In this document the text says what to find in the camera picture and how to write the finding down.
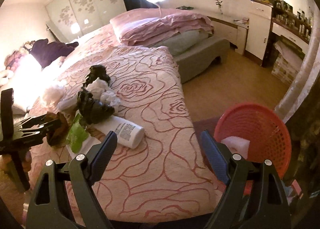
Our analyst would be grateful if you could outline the artificial rose stem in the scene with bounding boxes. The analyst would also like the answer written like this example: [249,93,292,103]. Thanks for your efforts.
[212,0,224,15]

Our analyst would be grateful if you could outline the grey bed frame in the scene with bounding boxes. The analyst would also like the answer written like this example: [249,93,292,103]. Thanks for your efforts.
[172,37,230,84]

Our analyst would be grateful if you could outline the dark purple plush toy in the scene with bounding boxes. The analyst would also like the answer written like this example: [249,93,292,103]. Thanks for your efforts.
[27,39,79,70]

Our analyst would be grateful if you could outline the dark red rug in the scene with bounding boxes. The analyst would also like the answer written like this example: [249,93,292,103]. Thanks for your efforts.
[192,116,222,140]

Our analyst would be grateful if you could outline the flower pattern wardrobe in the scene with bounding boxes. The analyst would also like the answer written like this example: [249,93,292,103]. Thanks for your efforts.
[45,0,127,42]

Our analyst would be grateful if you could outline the white dressing table with mirror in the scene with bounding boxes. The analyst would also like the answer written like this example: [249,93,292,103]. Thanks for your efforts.
[257,0,315,42]

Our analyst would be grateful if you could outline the folded pink duvet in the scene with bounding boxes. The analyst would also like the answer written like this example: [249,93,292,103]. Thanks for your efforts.
[109,8,215,47]

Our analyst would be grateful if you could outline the clear white plastic bag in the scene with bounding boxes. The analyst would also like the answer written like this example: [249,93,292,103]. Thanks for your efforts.
[41,81,67,105]

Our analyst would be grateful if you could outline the green snack packet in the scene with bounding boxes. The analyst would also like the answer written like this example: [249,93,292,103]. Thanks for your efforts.
[67,114,89,152]

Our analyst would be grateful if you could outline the stack of cardboard boxes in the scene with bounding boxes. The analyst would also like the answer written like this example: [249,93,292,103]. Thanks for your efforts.
[271,41,306,85]

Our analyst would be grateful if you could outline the rose pattern blanket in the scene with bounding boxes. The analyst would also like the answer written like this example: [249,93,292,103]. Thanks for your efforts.
[25,45,225,224]

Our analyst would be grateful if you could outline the white plastic bottle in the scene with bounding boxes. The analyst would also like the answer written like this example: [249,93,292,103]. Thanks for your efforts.
[96,115,145,149]

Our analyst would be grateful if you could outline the red plastic basket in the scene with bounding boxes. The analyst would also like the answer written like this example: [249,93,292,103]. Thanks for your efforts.
[213,103,292,180]

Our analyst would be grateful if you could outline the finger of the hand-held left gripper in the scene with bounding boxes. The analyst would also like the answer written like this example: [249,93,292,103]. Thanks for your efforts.
[21,130,49,145]
[21,114,62,130]

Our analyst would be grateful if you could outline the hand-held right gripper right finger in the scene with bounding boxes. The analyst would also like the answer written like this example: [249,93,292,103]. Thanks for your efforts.
[200,130,292,229]

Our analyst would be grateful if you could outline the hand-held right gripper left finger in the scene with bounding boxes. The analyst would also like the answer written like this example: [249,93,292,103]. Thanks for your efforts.
[26,131,118,229]

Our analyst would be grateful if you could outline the brown cloth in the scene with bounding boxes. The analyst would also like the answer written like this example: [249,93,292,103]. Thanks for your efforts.
[46,112,70,148]

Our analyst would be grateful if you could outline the grey green mattress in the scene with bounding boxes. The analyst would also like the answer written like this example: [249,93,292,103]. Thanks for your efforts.
[150,30,213,56]

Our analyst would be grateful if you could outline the tall white cabinet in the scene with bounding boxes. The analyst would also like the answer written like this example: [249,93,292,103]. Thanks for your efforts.
[244,0,273,61]

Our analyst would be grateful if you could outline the pink plush toys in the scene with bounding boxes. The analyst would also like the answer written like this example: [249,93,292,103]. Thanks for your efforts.
[0,41,32,88]

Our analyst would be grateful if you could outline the white tissue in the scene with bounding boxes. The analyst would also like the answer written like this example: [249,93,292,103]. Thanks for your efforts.
[87,79,108,95]
[99,91,121,110]

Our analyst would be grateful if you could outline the pink floral bedspread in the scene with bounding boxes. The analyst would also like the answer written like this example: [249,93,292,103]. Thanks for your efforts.
[62,23,121,53]

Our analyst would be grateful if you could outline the low white sideboard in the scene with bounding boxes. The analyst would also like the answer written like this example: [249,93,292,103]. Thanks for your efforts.
[207,16,250,56]

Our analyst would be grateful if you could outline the pale lace curtain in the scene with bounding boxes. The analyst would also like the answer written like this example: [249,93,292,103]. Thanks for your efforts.
[274,26,320,125]

